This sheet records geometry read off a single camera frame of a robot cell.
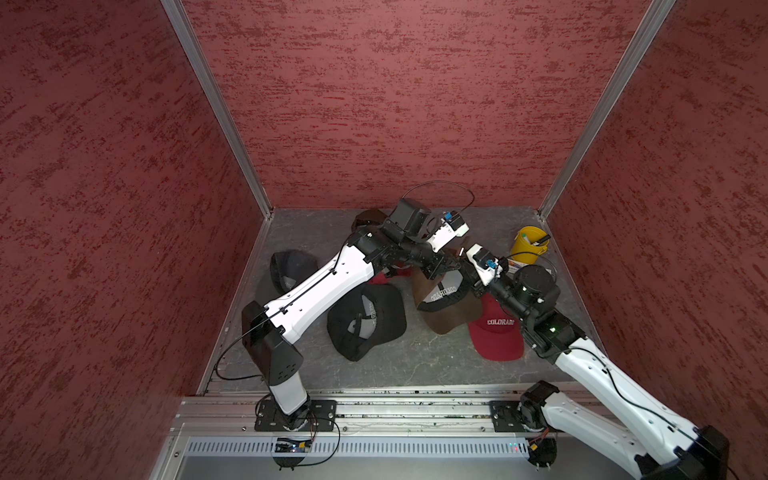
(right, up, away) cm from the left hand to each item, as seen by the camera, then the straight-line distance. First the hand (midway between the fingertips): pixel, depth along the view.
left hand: (453, 269), depth 68 cm
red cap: (-17, -5, +32) cm, 36 cm away
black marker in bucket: (+37, +7, +31) cm, 49 cm away
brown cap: (+1, -10, +13) cm, 16 cm away
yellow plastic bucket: (+33, +5, +32) cm, 46 cm away
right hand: (+3, +3, +3) cm, 5 cm away
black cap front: (-23, -17, +20) cm, 34 cm away
